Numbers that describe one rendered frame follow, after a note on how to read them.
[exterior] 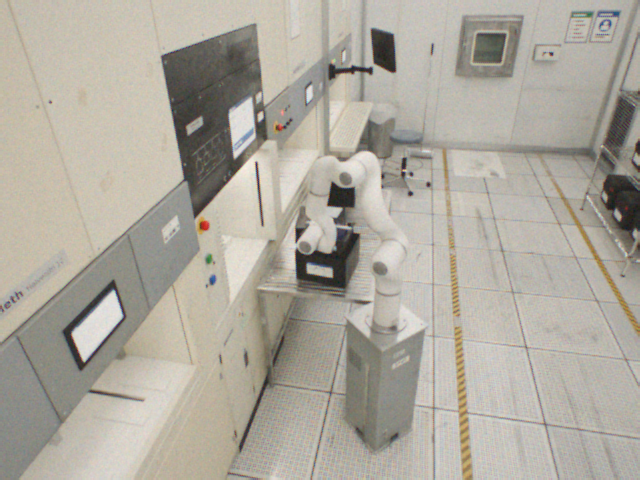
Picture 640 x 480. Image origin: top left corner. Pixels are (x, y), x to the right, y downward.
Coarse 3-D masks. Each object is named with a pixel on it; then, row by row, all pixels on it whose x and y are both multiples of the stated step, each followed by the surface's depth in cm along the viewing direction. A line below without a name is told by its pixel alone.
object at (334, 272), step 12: (300, 252) 238; (300, 264) 231; (312, 264) 229; (324, 264) 226; (336, 264) 223; (348, 264) 227; (300, 276) 236; (312, 276) 233; (324, 276) 230; (336, 276) 227; (348, 276) 231
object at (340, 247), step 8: (328, 208) 228; (336, 208) 228; (336, 216) 221; (352, 224) 234; (352, 232) 237; (336, 240) 220; (344, 240) 220; (352, 240) 240; (336, 248) 223; (344, 248) 226; (328, 256) 227; (336, 256) 225; (344, 256) 229
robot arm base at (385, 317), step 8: (376, 296) 198; (400, 296) 197; (376, 304) 200; (384, 304) 197; (392, 304) 196; (400, 304) 200; (368, 312) 212; (376, 312) 202; (384, 312) 199; (392, 312) 199; (400, 312) 212; (368, 320) 207; (376, 320) 204; (384, 320) 201; (392, 320) 201; (400, 320) 207; (376, 328) 203; (384, 328) 203; (392, 328) 202; (400, 328) 202
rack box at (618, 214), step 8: (624, 192) 388; (632, 192) 388; (616, 200) 393; (624, 200) 382; (632, 200) 375; (616, 208) 395; (624, 208) 378; (632, 208) 372; (616, 216) 394; (624, 216) 380; (632, 216) 375; (624, 224) 381; (632, 224) 379
